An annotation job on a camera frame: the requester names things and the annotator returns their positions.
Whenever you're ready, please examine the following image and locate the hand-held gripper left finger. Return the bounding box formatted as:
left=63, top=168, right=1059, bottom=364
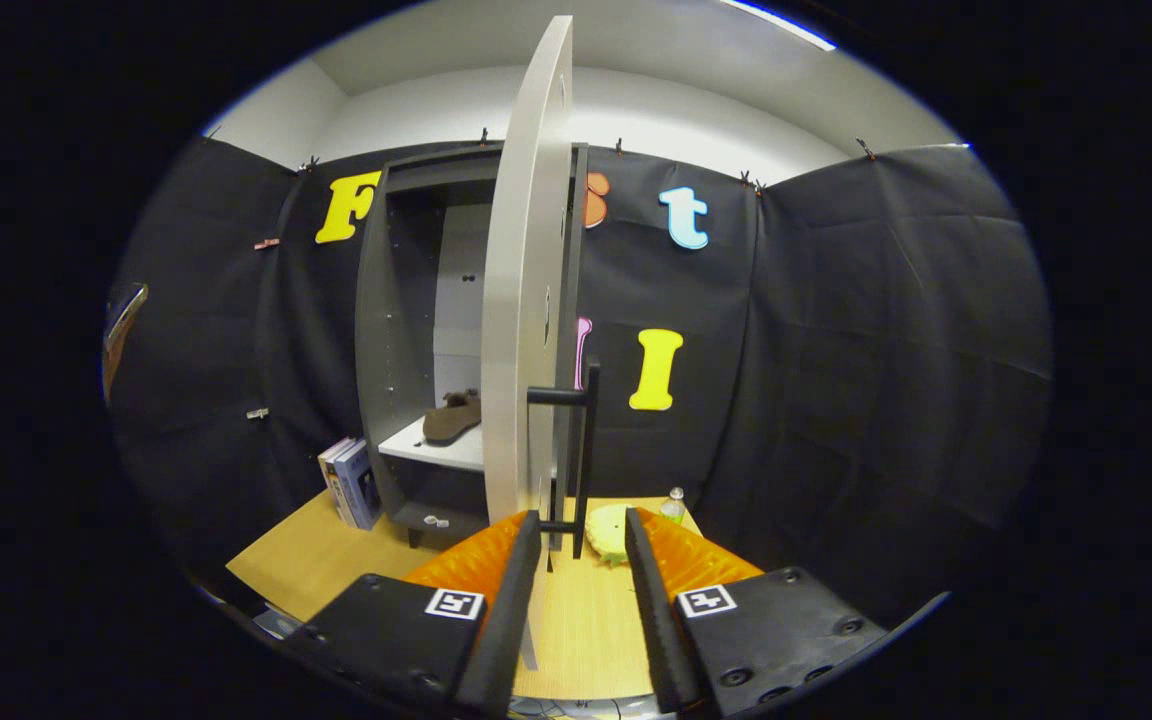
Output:
left=284, top=510, right=545, bottom=719

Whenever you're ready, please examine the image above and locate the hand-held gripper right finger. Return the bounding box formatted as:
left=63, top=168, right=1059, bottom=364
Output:
left=622, top=506, right=889, bottom=719

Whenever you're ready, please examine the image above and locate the brown suede shoe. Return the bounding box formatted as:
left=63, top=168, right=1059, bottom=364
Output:
left=422, top=390, right=484, bottom=447

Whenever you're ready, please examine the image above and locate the dark grey shoe cabinet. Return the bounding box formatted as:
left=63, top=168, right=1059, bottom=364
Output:
left=355, top=140, right=592, bottom=550

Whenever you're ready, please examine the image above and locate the yellow-green round object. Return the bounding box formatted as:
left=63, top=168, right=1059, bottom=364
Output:
left=584, top=503, right=639, bottom=567

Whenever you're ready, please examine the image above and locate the blue book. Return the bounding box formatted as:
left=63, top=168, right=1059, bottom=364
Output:
left=334, top=442, right=383, bottom=532

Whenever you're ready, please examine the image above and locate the black backdrop cloth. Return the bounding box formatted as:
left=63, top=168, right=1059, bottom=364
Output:
left=108, top=135, right=1053, bottom=626

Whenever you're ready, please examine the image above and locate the long ceiling light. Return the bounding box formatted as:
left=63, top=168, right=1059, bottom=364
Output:
left=721, top=0, right=838, bottom=52

